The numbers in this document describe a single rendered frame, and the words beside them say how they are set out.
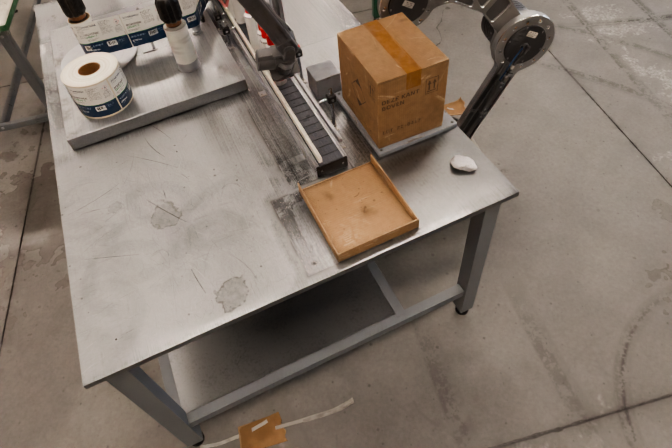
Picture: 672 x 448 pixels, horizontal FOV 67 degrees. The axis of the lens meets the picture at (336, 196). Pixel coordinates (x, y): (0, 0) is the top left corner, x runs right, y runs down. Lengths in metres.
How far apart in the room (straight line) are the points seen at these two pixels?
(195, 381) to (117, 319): 0.61
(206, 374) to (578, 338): 1.49
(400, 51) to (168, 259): 0.94
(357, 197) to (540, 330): 1.11
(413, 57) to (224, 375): 1.31
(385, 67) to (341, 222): 0.48
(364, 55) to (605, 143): 1.82
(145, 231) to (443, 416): 1.29
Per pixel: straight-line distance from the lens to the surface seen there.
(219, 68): 2.09
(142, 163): 1.87
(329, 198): 1.57
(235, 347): 2.06
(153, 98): 2.04
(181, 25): 2.03
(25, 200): 3.31
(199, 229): 1.60
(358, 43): 1.67
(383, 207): 1.54
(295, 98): 1.86
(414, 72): 1.55
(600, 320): 2.44
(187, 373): 2.08
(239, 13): 2.29
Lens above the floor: 2.05
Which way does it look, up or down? 50 degrees down
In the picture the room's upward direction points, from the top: 7 degrees counter-clockwise
